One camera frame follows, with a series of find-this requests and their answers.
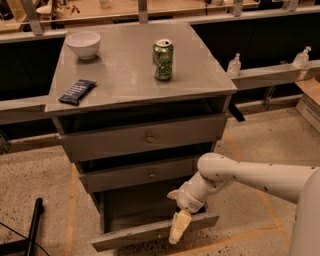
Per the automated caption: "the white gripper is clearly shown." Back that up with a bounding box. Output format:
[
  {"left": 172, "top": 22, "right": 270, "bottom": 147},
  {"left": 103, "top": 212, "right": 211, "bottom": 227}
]
[{"left": 167, "top": 182, "right": 204, "bottom": 244}]

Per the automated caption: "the grey bottom drawer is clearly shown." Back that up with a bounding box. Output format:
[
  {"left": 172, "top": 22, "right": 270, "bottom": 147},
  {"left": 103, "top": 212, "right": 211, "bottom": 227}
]
[{"left": 91, "top": 174, "right": 220, "bottom": 253}]

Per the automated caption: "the grey drawer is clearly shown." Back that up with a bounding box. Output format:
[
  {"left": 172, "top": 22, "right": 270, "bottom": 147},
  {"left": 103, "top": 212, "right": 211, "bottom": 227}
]
[
  {"left": 74, "top": 152, "right": 200, "bottom": 193},
  {"left": 60, "top": 114, "right": 227, "bottom": 162},
  {"left": 91, "top": 174, "right": 220, "bottom": 253}
]

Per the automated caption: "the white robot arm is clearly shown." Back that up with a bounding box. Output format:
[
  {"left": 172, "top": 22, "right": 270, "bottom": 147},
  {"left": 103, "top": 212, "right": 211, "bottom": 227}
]
[{"left": 168, "top": 153, "right": 320, "bottom": 256}]

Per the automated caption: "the grey middle drawer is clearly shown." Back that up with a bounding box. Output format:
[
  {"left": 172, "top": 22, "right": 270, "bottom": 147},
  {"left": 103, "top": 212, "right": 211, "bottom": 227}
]
[{"left": 74, "top": 152, "right": 200, "bottom": 193}]

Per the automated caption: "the grey wooden drawer cabinet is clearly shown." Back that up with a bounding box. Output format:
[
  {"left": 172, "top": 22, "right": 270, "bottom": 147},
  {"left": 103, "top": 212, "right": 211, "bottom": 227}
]
[{"left": 44, "top": 22, "right": 238, "bottom": 214}]

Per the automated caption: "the grey top drawer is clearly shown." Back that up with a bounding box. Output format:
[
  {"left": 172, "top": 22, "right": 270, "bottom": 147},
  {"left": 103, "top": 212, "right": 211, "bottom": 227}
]
[{"left": 60, "top": 114, "right": 227, "bottom": 162}]

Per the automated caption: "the black metal stand leg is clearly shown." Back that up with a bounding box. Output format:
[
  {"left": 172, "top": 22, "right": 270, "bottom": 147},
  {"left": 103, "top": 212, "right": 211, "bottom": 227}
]
[{"left": 0, "top": 198, "right": 44, "bottom": 256}]

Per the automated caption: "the clear sanitizer pump bottle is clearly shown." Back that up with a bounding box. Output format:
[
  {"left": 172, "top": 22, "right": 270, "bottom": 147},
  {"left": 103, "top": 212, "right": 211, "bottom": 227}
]
[{"left": 227, "top": 53, "right": 241, "bottom": 77}]

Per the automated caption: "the dark blue snack bar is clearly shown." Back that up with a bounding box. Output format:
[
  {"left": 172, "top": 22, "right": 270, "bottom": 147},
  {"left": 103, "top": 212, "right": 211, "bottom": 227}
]
[{"left": 59, "top": 79, "right": 96, "bottom": 106}]

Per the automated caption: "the cardboard box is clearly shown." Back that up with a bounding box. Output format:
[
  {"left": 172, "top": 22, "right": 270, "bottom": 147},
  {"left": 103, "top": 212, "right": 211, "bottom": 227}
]
[{"left": 296, "top": 77, "right": 320, "bottom": 133}]

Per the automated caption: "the green soda can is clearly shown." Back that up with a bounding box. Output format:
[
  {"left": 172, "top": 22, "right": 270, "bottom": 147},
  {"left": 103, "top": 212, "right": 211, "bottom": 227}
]
[{"left": 153, "top": 39, "right": 174, "bottom": 81}]

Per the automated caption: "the grey metal railing beam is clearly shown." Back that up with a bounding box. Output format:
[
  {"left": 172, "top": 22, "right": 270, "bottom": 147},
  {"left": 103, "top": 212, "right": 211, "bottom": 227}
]
[{"left": 231, "top": 60, "right": 320, "bottom": 91}]

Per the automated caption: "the white ceramic bowl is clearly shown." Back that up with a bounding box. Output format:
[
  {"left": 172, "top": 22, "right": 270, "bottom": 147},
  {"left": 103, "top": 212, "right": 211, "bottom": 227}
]
[{"left": 65, "top": 31, "right": 101, "bottom": 59}]

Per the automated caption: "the black cable on floor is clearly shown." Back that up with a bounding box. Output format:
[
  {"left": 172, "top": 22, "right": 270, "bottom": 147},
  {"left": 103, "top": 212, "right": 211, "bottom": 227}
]
[{"left": 0, "top": 221, "right": 50, "bottom": 256}]

